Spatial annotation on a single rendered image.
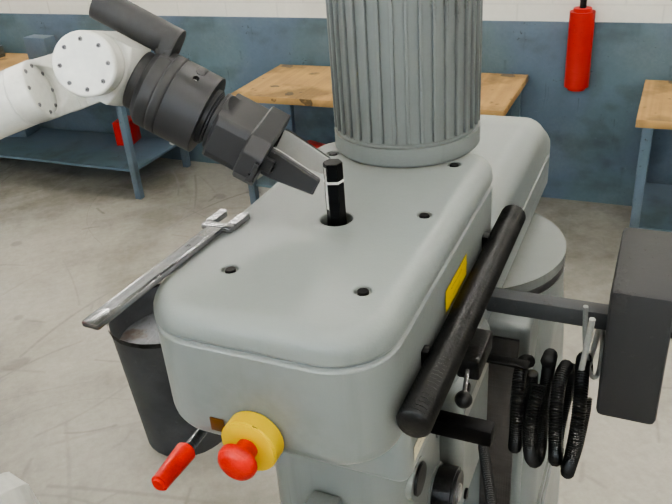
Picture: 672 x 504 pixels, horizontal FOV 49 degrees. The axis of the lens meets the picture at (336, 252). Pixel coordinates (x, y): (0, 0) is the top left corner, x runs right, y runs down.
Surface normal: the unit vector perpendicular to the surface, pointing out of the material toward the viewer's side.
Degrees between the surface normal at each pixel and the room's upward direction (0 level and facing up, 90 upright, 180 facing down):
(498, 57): 90
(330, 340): 45
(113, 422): 0
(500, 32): 90
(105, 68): 77
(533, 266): 0
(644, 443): 0
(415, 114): 90
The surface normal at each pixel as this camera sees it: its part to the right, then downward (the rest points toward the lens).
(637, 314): -0.40, 0.47
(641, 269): -0.07, -0.87
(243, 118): 0.43, -0.75
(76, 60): -0.05, 0.27
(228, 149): -0.17, 0.48
